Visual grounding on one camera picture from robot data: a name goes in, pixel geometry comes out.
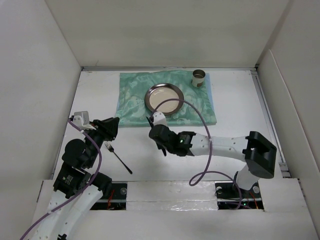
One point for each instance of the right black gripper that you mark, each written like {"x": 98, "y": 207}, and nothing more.
{"x": 160, "y": 146}

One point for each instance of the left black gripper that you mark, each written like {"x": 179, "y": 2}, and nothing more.
{"x": 107, "y": 127}

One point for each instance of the dark metal fork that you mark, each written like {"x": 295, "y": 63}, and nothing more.
{"x": 111, "y": 149}

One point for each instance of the green patterned cloth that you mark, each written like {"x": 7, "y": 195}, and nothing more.
{"x": 131, "y": 107}

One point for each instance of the stainless steel plate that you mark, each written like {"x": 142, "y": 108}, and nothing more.
{"x": 161, "y": 92}

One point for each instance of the stainless steel cup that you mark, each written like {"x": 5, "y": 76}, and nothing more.
{"x": 198, "y": 78}

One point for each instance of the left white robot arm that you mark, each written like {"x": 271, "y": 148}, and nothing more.
{"x": 79, "y": 183}

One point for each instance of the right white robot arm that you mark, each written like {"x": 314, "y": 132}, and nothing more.
{"x": 255, "y": 150}

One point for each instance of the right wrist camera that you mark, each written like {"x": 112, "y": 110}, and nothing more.
{"x": 158, "y": 118}

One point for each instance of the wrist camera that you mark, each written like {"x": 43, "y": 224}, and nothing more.
{"x": 158, "y": 118}
{"x": 81, "y": 120}

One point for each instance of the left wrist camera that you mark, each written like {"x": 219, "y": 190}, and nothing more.
{"x": 81, "y": 120}

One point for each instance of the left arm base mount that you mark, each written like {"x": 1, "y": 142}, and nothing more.
{"x": 115, "y": 201}

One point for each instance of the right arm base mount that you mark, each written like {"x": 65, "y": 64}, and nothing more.
{"x": 228, "y": 196}

